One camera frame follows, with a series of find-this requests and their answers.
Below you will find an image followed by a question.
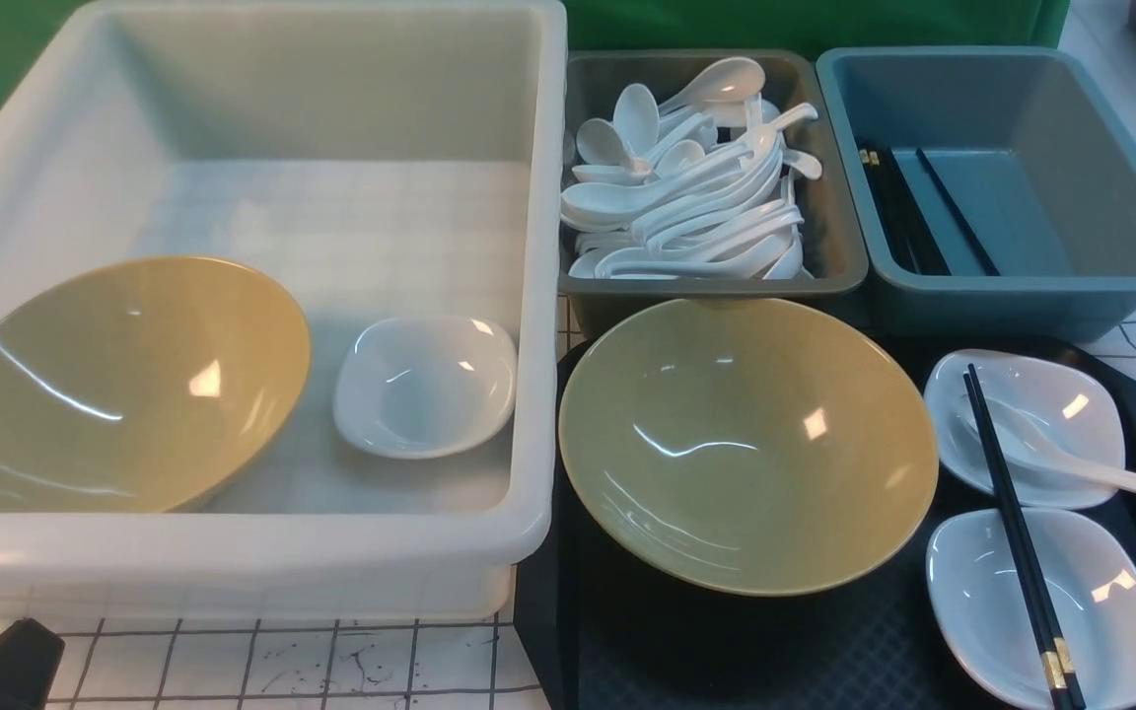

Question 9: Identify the black chopsticks bundle in bin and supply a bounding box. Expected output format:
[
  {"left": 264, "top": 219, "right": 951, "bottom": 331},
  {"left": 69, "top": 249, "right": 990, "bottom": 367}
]
[{"left": 858, "top": 141, "right": 951, "bottom": 277}]

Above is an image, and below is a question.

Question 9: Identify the yellow noodle bowl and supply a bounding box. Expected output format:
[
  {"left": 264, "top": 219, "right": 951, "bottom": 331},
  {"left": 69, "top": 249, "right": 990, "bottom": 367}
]
[{"left": 558, "top": 300, "right": 941, "bottom": 598}]

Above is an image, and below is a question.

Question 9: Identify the single black chopstick in bin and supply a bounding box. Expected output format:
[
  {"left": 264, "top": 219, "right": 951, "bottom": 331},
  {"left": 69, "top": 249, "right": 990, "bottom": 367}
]
[{"left": 916, "top": 148, "right": 1001, "bottom": 277}]

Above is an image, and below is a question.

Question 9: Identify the yellow bowl in tub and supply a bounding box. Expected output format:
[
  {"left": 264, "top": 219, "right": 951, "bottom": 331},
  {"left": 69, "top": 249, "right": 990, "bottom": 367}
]
[{"left": 0, "top": 254, "right": 312, "bottom": 513}]

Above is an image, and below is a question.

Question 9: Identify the white soup spoon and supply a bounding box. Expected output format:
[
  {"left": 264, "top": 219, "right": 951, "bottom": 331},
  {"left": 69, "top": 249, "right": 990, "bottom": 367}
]
[{"left": 953, "top": 395, "right": 1136, "bottom": 494}]

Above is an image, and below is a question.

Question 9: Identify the white spoon top of pile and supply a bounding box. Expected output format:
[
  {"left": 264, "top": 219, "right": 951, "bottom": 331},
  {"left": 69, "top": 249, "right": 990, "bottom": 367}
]
[{"left": 658, "top": 55, "right": 766, "bottom": 115}]

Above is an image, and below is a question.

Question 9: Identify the blue-grey chopstick bin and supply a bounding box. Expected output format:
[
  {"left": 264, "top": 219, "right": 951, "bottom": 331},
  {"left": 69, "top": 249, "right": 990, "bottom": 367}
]
[{"left": 816, "top": 45, "right": 1136, "bottom": 342}]

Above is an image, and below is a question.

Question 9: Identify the large white plastic tub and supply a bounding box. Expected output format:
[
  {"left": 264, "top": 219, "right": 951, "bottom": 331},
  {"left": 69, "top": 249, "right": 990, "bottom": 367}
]
[{"left": 0, "top": 1, "right": 568, "bottom": 621}]

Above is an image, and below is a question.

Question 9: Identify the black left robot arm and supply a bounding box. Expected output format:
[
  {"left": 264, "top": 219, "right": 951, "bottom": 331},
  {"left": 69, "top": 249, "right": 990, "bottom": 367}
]
[{"left": 0, "top": 617, "right": 66, "bottom": 709}]

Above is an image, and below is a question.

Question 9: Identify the white dish in tub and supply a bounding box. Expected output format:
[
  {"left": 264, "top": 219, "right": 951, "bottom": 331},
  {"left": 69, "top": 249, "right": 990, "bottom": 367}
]
[{"left": 332, "top": 316, "right": 518, "bottom": 460}]

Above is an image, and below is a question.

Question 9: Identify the white spoon upper left pile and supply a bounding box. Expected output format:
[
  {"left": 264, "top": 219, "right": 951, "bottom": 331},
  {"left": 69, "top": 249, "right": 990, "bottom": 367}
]
[{"left": 612, "top": 84, "right": 660, "bottom": 159}]

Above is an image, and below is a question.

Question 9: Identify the grey-brown spoon bin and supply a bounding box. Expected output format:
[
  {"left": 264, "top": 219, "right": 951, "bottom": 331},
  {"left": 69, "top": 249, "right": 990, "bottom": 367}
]
[{"left": 559, "top": 49, "right": 870, "bottom": 337}]

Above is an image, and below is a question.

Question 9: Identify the white long spoon middle pile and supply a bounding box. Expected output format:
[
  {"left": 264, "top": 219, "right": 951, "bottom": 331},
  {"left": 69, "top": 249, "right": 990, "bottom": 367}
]
[{"left": 560, "top": 122, "right": 783, "bottom": 226}]

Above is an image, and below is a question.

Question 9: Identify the white dish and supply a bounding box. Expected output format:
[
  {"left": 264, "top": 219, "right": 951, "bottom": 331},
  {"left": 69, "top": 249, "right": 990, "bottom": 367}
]
[
  {"left": 332, "top": 316, "right": 518, "bottom": 460},
  {"left": 927, "top": 508, "right": 1136, "bottom": 709},
  {"left": 924, "top": 349, "right": 1126, "bottom": 494}
]

